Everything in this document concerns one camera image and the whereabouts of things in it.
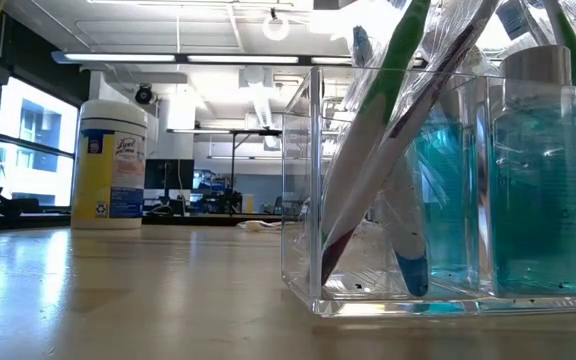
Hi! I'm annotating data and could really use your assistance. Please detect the purple toothbrush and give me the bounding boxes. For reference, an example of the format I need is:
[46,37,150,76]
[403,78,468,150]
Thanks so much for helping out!
[319,0,500,287]

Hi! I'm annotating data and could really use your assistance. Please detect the white hanging ring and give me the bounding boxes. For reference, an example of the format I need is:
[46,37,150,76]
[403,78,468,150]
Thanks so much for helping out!
[261,12,291,42]

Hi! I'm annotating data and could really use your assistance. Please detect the black security camera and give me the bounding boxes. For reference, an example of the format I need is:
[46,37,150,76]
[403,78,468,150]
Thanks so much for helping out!
[134,83,156,106]

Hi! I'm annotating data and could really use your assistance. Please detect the black framed window wall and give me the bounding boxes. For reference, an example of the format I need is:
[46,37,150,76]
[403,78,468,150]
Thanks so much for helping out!
[0,74,79,209]

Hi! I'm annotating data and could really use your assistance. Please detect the long ceiling light fixture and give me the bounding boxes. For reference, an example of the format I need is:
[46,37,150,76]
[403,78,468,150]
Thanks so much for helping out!
[51,49,354,66]

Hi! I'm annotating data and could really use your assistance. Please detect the clear acrylic organizer box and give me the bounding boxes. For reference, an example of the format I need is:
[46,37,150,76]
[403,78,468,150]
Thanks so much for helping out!
[281,66,576,320]

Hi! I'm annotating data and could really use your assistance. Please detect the black wall monitor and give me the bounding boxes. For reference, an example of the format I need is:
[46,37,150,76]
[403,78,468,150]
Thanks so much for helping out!
[143,158,196,191]

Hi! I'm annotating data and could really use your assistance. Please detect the small blue mouthwash bottle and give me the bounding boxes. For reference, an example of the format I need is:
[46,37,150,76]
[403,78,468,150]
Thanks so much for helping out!
[411,84,480,292]
[489,44,576,297]

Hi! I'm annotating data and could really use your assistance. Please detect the yellow white wipes canister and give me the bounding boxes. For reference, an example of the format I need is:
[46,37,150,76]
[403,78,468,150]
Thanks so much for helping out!
[70,98,149,231]

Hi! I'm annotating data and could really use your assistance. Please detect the blue toothbrush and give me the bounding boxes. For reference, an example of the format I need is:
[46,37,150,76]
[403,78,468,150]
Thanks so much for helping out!
[494,0,535,42]
[350,24,430,299]

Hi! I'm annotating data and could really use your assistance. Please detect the black aluminium rig frame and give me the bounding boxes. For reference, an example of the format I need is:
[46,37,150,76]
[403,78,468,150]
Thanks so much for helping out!
[0,209,283,236]

